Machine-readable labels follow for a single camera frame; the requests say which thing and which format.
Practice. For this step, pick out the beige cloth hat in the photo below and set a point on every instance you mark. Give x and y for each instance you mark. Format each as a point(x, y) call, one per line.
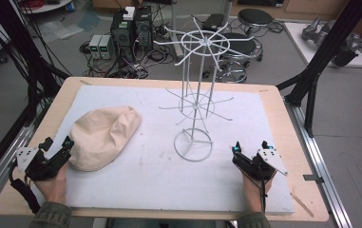
point(102, 136)

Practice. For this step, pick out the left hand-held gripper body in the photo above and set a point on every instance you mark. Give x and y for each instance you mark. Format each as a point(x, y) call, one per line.
point(31, 164)

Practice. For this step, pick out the black chrome-legged stool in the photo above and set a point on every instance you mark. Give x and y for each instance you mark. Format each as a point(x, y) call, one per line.
point(243, 47)

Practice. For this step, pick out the black computer tower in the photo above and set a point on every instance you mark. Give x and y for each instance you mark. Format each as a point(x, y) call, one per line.
point(122, 34)
point(143, 30)

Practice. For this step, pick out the thin wooden stick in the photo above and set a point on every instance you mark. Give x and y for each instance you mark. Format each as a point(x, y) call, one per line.
point(302, 205)

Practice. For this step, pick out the person's right hand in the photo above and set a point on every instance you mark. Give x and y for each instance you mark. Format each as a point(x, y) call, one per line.
point(254, 193)

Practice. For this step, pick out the round white table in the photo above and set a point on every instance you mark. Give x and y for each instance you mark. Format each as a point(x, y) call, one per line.
point(47, 6)

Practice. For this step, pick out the aluminium rail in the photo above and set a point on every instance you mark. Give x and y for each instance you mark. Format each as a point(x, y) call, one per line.
point(1, 171)
point(324, 177)

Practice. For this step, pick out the black metal frame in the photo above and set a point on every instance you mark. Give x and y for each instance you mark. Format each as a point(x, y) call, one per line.
point(324, 53)
point(26, 57)

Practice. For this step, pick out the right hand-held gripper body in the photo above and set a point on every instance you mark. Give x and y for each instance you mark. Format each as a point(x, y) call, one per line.
point(257, 166)

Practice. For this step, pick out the black round stool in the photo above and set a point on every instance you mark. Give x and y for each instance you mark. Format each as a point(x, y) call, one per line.
point(255, 16)

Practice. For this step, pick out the grey bench power supply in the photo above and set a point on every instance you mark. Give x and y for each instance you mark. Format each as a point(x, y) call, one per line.
point(106, 46)
point(95, 46)

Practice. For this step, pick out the black metal bracket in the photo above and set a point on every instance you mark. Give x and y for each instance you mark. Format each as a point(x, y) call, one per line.
point(313, 178)

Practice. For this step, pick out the white platform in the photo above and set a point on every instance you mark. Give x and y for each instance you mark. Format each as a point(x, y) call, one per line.
point(299, 41)

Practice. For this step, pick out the person's left hand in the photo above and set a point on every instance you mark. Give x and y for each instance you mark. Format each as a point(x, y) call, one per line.
point(54, 188)

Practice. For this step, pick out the white foam mat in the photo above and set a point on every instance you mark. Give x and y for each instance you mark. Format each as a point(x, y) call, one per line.
point(156, 177)

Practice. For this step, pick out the white box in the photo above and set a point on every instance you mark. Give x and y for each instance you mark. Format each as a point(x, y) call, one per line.
point(129, 13)

